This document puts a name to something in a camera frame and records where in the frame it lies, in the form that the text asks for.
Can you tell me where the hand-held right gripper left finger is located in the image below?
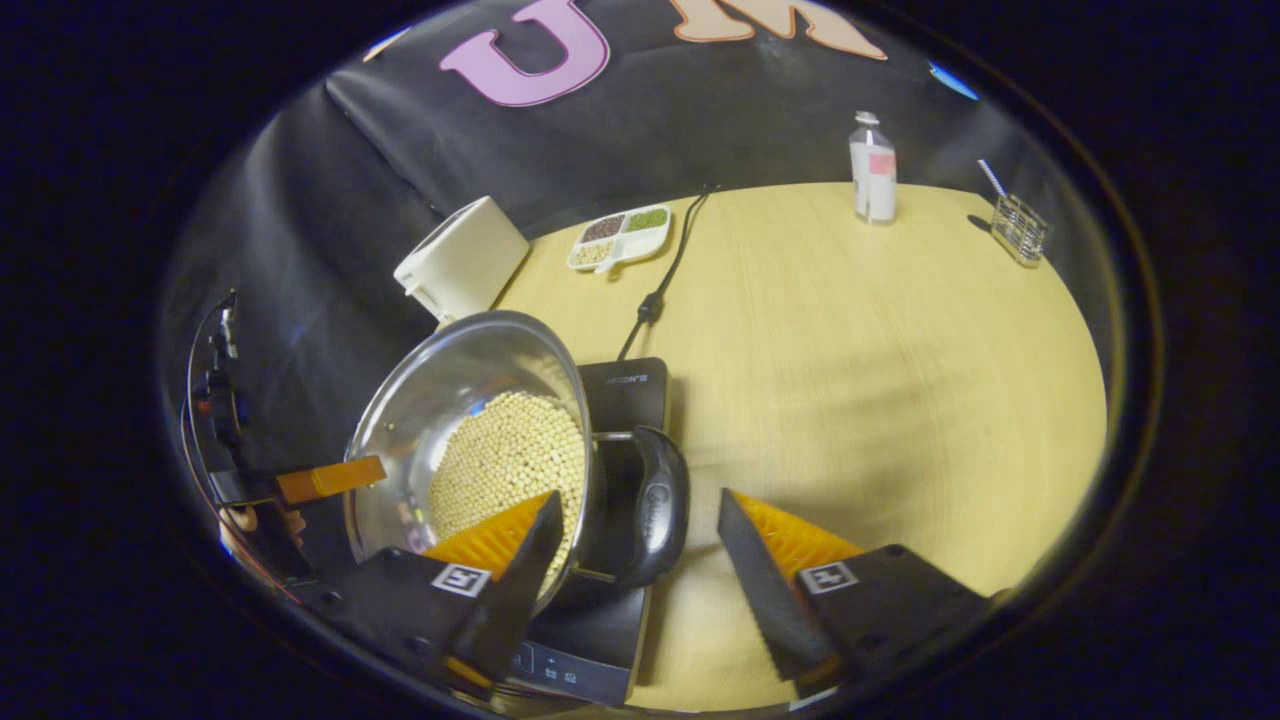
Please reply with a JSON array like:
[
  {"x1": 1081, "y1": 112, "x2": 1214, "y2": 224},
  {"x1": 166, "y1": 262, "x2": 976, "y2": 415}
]
[{"x1": 300, "y1": 490, "x2": 564, "y2": 696}]

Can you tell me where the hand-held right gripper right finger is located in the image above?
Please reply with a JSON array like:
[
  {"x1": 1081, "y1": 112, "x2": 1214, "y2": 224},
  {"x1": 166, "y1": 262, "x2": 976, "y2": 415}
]
[{"x1": 717, "y1": 488, "x2": 991, "y2": 699}]

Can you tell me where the steel pot with black handle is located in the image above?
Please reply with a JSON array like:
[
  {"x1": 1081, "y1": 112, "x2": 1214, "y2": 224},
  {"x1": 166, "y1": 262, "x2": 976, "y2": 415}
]
[{"x1": 343, "y1": 310, "x2": 692, "y2": 623}]

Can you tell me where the black induction cooktop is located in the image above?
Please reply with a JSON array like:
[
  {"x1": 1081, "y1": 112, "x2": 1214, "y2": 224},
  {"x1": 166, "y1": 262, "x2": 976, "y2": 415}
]
[{"x1": 505, "y1": 357, "x2": 671, "y2": 708}]

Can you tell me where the white toaster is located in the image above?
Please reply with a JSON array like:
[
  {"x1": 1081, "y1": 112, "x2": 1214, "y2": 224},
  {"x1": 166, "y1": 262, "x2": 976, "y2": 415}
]
[{"x1": 393, "y1": 196, "x2": 531, "y2": 324}]

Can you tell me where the white divided plate of beans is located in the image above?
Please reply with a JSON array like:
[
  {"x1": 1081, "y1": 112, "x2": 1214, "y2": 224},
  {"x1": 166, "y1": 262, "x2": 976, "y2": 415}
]
[{"x1": 567, "y1": 205, "x2": 673, "y2": 274}]

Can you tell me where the small clear bottle red label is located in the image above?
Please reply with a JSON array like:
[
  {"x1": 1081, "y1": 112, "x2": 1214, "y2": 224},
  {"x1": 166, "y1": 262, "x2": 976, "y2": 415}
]
[{"x1": 849, "y1": 111, "x2": 899, "y2": 226}]

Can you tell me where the black backdrop cloth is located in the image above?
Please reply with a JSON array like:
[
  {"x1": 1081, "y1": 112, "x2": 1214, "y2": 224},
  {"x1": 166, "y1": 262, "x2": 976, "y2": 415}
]
[{"x1": 160, "y1": 0, "x2": 1113, "y2": 566}]

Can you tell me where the black power cable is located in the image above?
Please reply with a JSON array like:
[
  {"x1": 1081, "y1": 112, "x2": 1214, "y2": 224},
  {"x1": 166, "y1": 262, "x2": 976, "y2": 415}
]
[{"x1": 617, "y1": 184, "x2": 720, "y2": 362}]

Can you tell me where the metal wire utensil holder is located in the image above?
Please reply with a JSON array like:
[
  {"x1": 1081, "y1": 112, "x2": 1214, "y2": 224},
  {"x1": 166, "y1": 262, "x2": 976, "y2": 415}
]
[{"x1": 990, "y1": 194, "x2": 1050, "y2": 267}]

